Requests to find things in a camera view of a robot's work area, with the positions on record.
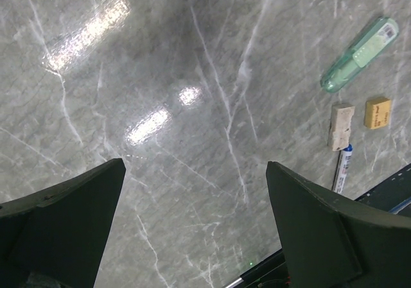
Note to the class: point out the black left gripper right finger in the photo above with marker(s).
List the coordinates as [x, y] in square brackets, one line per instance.
[340, 236]

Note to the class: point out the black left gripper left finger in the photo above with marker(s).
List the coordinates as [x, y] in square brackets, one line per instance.
[61, 232]

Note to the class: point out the clear blue ballpoint pen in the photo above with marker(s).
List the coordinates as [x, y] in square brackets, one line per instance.
[342, 167]

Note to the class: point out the white worn eraser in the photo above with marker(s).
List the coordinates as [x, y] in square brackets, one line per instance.
[340, 126]

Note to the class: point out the yellow small eraser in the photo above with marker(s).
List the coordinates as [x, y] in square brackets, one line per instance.
[377, 113]

